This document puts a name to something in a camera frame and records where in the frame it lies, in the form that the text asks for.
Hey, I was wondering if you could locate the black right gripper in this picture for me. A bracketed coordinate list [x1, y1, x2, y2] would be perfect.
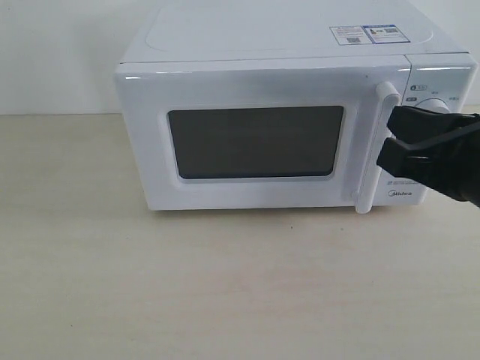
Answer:
[376, 106, 479, 207]

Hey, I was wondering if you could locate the white microwave door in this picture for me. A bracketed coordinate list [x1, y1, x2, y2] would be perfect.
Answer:
[115, 55, 411, 213]

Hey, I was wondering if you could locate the white microwave oven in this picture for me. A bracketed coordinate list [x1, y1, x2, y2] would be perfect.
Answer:
[115, 1, 477, 207]

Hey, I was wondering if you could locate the white upper control knob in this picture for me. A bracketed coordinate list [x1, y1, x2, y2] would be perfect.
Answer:
[415, 98, 450, 114]

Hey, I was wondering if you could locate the blue white label sticker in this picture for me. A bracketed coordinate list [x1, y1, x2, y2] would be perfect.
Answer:
[330, 24, 410, 46]

